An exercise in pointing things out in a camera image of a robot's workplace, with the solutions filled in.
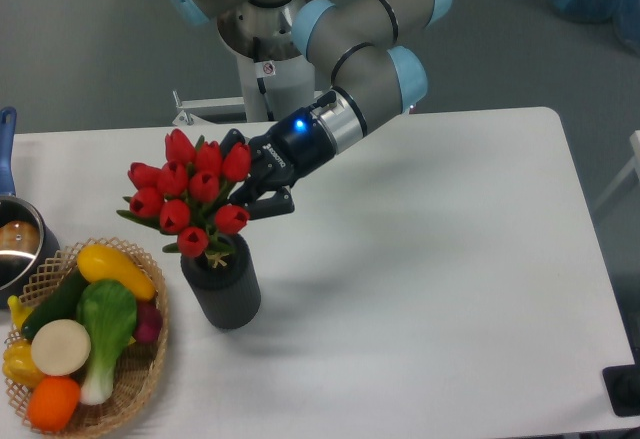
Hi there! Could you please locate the dark green cucumber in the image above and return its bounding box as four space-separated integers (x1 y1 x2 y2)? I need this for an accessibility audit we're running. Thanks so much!
21 268 89 341

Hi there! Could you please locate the green bok choy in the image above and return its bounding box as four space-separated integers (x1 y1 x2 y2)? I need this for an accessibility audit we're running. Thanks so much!
76 279 137 406

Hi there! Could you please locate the dark grey ribbed vase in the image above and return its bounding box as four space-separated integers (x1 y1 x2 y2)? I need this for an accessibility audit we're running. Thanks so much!
180 235 261 330

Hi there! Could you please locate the yellow squash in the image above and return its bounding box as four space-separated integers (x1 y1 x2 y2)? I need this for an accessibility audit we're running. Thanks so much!
76 244 156 301

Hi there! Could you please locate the yellow banana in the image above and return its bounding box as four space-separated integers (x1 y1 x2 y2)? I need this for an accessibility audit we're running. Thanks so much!
7 295 33 331

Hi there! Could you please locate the red tulip bouquet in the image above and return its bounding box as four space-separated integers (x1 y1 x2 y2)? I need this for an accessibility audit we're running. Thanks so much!
117 129 251 270

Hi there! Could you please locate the cream round slice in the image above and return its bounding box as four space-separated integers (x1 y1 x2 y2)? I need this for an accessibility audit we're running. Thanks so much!
31 319 91 376

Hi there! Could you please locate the woven wicker basket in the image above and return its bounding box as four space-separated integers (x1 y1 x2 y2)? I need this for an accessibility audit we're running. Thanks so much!
1 238 169 438

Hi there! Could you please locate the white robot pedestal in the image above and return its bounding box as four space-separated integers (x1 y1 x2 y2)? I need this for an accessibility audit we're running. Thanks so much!
172 55 321 126

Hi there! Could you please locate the purple radish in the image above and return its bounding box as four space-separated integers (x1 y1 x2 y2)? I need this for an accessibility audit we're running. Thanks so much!
132 302 163 344

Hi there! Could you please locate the blue handled saucepan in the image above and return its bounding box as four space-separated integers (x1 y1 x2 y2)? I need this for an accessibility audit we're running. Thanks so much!
1 106 59 310

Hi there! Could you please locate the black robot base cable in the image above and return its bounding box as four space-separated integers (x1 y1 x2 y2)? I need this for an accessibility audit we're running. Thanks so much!
251 36 275 122

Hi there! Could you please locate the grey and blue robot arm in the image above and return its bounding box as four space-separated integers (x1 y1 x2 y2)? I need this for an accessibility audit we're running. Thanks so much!
171 0 452 219

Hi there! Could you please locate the orange fruit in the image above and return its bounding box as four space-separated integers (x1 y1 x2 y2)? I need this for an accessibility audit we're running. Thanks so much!
27 376 80 432

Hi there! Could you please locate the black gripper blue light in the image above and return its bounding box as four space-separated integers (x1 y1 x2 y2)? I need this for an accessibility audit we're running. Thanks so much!
219 89 368 221

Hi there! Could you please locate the black device at table edge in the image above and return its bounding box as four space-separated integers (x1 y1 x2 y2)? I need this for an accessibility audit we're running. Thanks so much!
602 364 639 417

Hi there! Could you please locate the white furniture leg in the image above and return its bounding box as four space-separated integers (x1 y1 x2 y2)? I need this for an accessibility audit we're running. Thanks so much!
593 130 639 216

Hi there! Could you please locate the yellow bell pepper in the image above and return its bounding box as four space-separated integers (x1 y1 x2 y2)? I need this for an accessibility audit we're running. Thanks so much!
2 339 45 389

